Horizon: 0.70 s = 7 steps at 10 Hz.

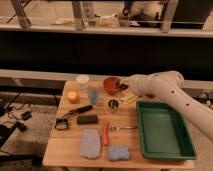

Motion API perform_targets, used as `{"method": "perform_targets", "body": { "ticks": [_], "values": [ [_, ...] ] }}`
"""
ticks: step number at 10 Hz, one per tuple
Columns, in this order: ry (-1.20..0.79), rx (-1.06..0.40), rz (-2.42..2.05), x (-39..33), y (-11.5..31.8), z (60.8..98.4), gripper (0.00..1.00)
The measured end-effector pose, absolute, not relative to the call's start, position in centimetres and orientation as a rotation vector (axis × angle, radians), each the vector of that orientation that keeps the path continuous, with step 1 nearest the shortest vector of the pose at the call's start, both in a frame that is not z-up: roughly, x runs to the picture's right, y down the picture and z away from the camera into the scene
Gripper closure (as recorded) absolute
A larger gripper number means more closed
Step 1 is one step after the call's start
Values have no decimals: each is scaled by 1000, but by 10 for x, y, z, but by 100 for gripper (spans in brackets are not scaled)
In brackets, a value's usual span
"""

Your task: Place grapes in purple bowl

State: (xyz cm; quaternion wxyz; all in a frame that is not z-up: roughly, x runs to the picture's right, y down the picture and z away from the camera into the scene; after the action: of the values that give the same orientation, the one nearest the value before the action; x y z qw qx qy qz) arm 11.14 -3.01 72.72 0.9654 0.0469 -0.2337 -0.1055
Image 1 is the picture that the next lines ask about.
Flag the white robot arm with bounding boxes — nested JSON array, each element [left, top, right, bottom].
[[128, 71, 213, 141]]

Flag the reddish brown bowl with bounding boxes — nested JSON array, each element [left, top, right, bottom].
[[103, 77, 120, 95]]

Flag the blue plastic cup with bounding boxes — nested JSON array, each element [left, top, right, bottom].
[[88, 90, 99, 105]]

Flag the small metal cup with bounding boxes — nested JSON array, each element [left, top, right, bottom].
[[108, 99, 119, 111]]

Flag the white plastic container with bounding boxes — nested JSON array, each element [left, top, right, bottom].
[[76, 74, 90, 93]]

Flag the yellow banana pieces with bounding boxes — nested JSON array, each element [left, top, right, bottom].
[[120, 94, 137, 105]]

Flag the orange round fruit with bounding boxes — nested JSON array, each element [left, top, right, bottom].
[[67, 91, 79, 103]]

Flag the black rectangular block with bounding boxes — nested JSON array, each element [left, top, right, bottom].
[[77, 115, 98, 124]]

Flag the orange carrot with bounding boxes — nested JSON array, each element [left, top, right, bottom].
[[102, 122, 109, 146]]

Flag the blue grey cloth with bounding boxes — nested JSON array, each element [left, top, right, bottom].
[[79, 129, 101, 159]]

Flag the blue sponge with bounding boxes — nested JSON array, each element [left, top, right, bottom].
[[108, 145, 130, 161]]

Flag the green plastic tray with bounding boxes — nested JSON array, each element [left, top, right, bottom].
[[136, 101, 197, 160]]

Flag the black power adapter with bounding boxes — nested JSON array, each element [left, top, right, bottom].
[[21, 111, 32, 121]]

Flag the black handled brush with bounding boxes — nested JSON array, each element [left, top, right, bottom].
[[55, 105, 93, 130]]

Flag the black cable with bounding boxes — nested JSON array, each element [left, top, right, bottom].
[[0, 92, 32, 125]]

